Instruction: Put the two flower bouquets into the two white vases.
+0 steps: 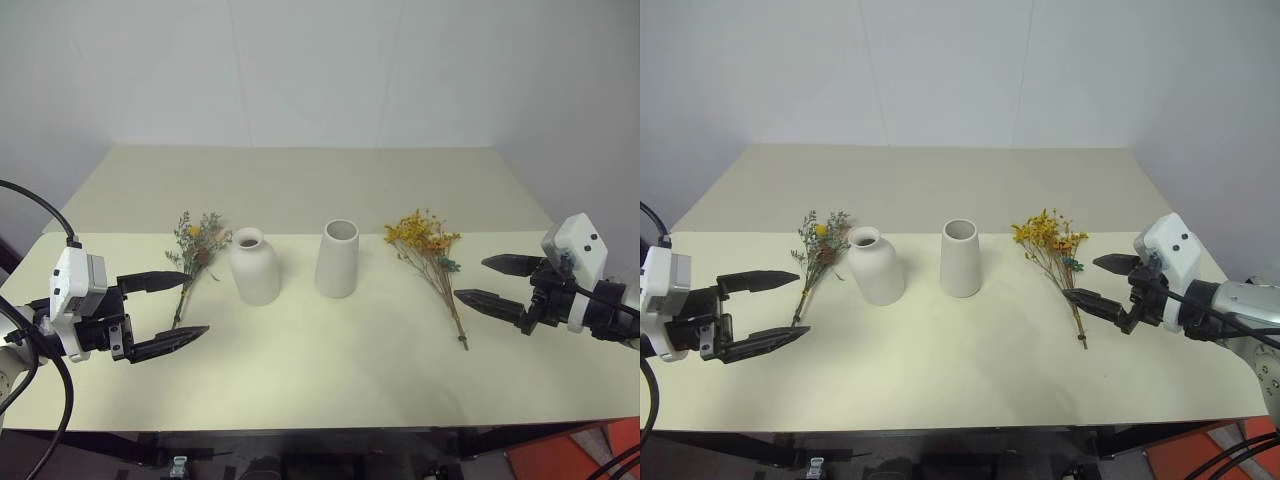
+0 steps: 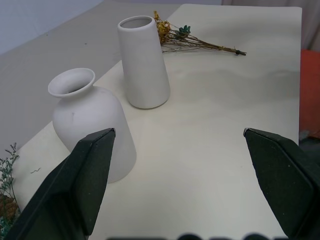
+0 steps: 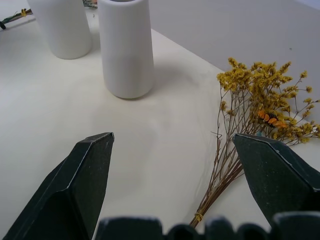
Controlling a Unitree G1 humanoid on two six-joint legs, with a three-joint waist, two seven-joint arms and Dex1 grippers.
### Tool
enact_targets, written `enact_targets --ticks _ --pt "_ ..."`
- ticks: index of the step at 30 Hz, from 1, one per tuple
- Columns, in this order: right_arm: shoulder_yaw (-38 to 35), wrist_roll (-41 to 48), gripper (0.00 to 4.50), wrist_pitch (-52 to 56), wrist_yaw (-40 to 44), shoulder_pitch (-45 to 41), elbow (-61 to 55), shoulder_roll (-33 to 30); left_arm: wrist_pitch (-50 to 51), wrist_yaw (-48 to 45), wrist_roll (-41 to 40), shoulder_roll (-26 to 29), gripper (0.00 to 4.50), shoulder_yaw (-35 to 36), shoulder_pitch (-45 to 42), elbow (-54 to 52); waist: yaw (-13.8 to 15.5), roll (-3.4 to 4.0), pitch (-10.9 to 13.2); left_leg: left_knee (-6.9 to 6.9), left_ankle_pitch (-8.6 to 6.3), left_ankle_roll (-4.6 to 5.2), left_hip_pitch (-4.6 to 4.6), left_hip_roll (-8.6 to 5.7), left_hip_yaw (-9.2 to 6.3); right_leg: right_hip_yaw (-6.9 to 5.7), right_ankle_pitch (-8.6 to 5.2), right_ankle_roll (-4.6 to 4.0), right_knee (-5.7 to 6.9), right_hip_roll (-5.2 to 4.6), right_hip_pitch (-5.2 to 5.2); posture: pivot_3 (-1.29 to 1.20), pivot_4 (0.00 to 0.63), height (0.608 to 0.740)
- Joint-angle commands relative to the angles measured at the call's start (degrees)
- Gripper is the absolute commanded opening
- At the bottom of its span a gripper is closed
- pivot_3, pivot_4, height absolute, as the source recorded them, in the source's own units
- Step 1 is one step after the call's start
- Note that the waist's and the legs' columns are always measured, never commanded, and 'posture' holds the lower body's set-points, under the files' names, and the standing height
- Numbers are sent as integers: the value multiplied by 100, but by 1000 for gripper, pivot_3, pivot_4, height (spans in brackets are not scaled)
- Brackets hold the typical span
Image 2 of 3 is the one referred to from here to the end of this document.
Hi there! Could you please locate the yellow dried flower bunch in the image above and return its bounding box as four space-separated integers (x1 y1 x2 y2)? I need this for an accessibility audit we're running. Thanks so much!
153 10 248 57

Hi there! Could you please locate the orange red object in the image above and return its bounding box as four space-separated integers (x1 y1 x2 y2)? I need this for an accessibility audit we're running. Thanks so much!
299 48 320 133

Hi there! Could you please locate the white flared-neck ceramic vase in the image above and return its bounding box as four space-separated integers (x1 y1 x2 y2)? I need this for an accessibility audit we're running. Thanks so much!
47 68 138 184

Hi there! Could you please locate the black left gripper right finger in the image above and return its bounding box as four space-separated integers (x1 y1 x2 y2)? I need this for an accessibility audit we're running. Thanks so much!
243 127 320 240

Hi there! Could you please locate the green and brown dried flower bunch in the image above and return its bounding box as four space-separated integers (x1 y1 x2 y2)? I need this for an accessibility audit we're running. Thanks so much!
0 142 21 240

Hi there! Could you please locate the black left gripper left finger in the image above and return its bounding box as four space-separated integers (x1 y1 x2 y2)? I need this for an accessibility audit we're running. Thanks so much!
4 127 117 240

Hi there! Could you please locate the tall white tapered ceramic vase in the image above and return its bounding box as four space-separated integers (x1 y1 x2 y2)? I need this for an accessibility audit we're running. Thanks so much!
117 15 171 109

